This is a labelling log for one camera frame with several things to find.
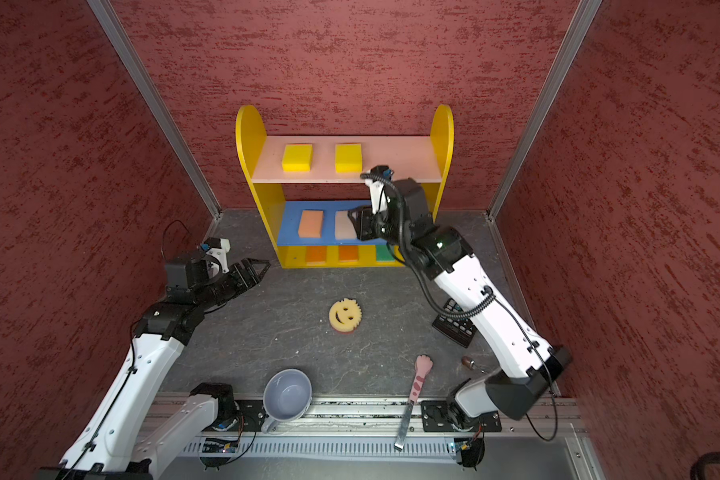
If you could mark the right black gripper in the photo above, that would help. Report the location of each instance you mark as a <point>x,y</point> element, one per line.
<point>366,224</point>

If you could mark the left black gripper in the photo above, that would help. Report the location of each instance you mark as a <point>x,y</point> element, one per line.
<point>252,277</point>

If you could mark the green scrub sponge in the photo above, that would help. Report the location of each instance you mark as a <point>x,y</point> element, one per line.
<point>383,254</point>

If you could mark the beige pink sponge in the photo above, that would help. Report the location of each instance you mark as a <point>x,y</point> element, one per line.
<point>344,228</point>

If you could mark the orange sponge yellow base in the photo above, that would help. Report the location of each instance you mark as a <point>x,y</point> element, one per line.
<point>316,255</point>
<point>348,254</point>

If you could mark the yellow square sponge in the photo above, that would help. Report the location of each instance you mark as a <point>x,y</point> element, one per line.
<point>297,158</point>
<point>348,158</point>

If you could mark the salmon orange sponge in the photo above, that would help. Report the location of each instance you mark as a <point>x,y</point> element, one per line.
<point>311,224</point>

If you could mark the smiley face yellow sponge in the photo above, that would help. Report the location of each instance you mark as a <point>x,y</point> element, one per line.
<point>345,315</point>

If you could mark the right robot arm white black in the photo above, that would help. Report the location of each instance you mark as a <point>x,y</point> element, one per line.
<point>456,286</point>

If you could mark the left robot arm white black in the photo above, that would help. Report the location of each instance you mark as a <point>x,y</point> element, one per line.
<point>109,447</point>

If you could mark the yellow shelf unit pink blue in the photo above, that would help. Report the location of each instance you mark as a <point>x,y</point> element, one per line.
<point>425,159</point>

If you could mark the black calculator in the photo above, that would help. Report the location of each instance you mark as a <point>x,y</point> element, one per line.
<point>460,331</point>

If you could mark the grey blue mug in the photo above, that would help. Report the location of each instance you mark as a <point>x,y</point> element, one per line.
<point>287,397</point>

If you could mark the small pink cylinder object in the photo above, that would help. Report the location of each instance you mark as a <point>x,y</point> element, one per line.
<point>468,363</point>

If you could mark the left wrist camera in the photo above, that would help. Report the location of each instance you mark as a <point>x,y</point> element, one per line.
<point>189,271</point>

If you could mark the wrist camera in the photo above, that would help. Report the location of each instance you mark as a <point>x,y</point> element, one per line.
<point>189,271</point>
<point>379,197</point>

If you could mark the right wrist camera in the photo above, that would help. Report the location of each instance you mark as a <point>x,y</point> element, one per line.
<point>379,197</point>

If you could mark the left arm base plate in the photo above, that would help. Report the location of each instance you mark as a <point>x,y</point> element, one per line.
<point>246,415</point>

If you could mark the pink handled knife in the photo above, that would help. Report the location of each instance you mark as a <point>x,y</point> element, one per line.
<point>423,365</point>

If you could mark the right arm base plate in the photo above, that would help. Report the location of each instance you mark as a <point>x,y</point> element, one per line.
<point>437,417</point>

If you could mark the black cable corner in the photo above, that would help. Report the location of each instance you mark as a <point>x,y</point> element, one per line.
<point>699,467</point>

